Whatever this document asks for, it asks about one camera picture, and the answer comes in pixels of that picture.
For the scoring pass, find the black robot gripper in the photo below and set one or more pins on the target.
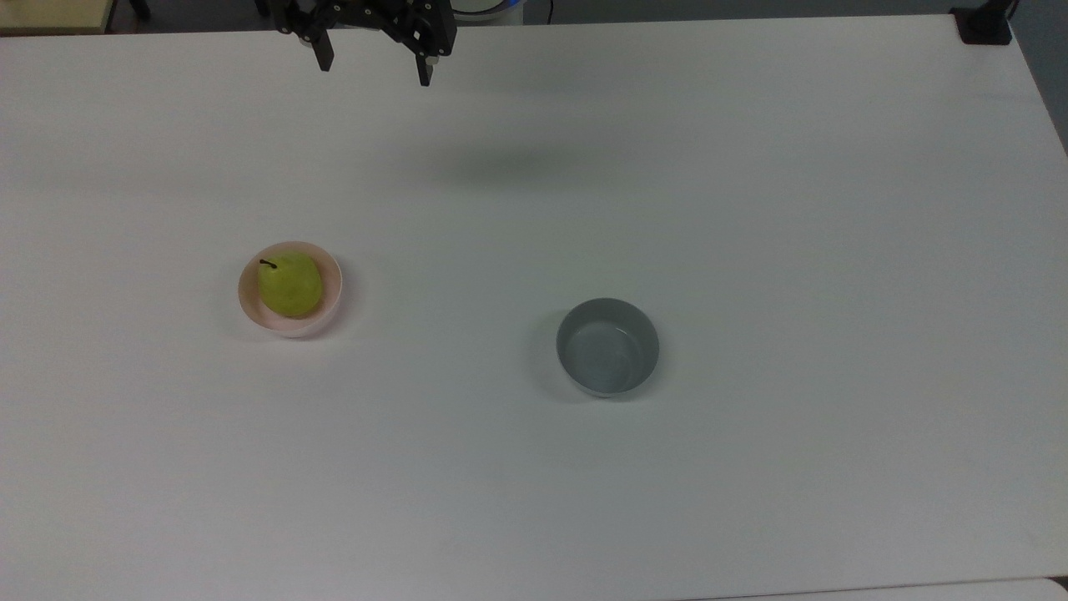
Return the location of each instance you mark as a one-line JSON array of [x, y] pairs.
[[363, 12]]

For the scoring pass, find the green pear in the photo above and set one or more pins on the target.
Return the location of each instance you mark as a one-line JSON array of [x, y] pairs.
[[289, 285]]

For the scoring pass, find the pink bowl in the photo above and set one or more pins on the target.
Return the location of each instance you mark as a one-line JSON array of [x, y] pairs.
[[330, 300]]

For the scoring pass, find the gray bowl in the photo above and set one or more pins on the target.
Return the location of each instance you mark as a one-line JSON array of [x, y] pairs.
[[607, 351]]

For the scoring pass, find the black chair leg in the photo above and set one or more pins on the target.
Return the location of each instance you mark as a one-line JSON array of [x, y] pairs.
[[140, 8]]

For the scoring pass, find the wooden furniture piece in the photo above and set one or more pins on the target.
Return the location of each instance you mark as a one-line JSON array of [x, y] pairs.
[[50, 14]]

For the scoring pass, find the black table clamp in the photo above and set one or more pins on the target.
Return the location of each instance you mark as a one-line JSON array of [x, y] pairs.
[[984, 23]]

